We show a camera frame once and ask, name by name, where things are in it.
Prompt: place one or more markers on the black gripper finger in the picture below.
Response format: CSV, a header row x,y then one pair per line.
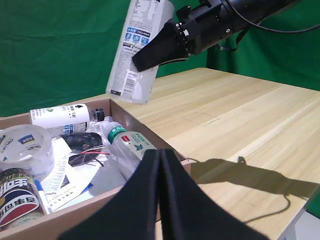
x,y
190,212
160,50
135,205

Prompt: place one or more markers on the white paper sheet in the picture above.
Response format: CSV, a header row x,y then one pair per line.
x,y
100,177

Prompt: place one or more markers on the clear bottle green cap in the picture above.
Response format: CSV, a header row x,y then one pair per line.
x,y
125,143

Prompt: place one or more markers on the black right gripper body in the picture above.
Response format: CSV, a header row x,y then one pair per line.
x,y
205,27

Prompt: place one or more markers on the clear plastic wrapper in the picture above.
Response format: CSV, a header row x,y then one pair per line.
x,y
100,127

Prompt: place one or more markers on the brown cardboard monitor box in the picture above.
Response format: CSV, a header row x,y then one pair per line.
x,y
75,217

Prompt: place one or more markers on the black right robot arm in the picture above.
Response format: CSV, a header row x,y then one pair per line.
x,y
255,10

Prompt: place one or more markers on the white marker blue cap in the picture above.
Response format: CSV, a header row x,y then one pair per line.
x,y
41,193

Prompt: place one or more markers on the clear packing tape roll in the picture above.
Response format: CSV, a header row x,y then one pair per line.
x,y
45,147

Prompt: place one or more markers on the white bottle black cap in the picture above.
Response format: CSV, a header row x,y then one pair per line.
x,y
57,120
132,50

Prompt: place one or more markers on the printed white leaflet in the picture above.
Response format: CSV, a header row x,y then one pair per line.
x,y
62,195

